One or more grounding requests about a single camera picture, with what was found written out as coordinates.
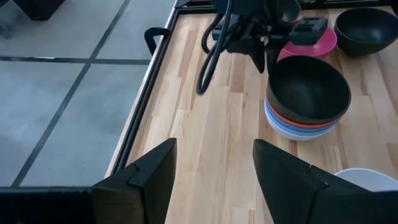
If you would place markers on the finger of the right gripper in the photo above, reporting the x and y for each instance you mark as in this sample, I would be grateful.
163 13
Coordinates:
259 57
272 59

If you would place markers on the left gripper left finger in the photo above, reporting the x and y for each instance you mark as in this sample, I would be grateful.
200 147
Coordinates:
146 193

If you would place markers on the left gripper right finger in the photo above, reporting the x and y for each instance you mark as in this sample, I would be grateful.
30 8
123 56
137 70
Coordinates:
295 193

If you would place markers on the blue-grey bowl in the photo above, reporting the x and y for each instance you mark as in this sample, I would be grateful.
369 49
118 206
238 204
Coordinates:
266 107

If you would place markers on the red bowl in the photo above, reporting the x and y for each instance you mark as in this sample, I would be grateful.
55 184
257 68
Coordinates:
320 48

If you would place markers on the off-white ribbed bowl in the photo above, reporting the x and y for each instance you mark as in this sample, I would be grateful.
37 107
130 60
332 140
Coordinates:
295 136

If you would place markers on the lavender bowl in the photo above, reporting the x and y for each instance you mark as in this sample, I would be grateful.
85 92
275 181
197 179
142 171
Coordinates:
275 124

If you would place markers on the orange bowl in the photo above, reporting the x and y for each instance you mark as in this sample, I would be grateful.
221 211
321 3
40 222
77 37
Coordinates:
306 125

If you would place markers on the large white bowl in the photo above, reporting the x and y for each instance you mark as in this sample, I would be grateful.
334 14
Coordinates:
367 180

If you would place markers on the black floor box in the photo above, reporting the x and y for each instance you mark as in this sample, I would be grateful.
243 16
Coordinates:
37 9

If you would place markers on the black table frame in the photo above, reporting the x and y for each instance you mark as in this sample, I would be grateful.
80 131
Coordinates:
147 93

